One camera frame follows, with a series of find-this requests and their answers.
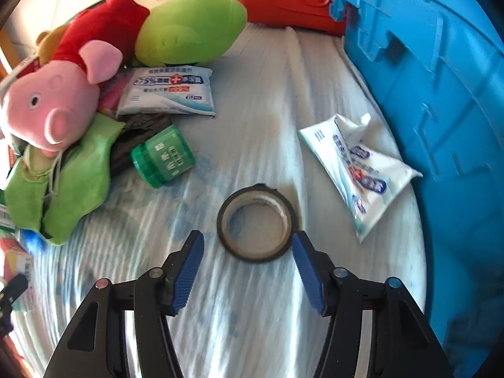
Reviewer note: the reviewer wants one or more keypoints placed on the blue plastic crate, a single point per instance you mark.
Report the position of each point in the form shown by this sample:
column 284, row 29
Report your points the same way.
column 433, row 86

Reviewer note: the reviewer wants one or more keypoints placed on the brown bear plush red shirt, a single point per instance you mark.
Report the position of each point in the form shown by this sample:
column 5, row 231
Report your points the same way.
column 102, row 23

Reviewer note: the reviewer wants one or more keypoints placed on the flat white wipes pack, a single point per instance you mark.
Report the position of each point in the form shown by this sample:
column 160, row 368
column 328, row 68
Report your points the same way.
column 165, row 90

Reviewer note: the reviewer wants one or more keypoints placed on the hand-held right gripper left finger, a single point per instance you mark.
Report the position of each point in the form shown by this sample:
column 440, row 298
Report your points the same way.
column 189, row 271

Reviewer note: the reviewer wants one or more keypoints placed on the small green jar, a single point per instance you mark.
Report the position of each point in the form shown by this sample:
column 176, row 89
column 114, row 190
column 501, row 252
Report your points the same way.
column 165, row 157

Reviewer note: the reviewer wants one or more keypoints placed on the black tape roll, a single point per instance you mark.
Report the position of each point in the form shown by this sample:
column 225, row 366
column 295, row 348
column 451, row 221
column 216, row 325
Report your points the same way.
column 256, row 255

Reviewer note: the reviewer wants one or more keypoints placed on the slim white box red print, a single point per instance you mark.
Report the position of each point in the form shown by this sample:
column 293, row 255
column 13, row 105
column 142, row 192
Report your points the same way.
column 19, row 73

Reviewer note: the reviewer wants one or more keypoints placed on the light green flat plush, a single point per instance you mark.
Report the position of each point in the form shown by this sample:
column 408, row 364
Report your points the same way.
column 78, row 189

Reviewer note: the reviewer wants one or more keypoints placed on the pink pig plush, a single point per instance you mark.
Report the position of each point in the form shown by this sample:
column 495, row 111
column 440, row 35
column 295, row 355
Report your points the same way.
column 47, row 106

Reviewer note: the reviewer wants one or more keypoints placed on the crumpled white wipes packet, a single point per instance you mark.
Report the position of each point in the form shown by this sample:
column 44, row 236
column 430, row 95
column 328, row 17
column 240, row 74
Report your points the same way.
column 366, row 181

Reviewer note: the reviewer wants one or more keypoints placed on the light green round plush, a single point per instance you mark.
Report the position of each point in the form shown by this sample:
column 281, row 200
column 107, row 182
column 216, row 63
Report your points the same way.
column 189, row 27

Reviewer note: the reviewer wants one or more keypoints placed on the white and green medicine box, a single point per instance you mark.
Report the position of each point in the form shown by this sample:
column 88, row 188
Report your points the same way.
column 6, row 216

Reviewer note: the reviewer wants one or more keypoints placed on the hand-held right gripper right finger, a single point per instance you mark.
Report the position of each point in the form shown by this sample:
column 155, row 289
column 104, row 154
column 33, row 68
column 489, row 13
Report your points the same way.
column 309, row 271

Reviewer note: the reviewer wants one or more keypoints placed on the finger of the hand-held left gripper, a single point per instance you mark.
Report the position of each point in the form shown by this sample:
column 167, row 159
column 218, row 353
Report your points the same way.
column 12, row 299

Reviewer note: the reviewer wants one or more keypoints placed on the yellow and pink packet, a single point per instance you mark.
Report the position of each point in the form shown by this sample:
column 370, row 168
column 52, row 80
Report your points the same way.
column 15, row 267

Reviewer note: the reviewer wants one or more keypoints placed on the dark cloth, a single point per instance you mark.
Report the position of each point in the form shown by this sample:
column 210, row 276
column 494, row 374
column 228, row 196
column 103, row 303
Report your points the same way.
column 130, row 141

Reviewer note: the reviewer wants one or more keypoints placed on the light blue striped tablecloth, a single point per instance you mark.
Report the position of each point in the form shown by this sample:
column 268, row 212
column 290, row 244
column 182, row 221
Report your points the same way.
column 252, row 145

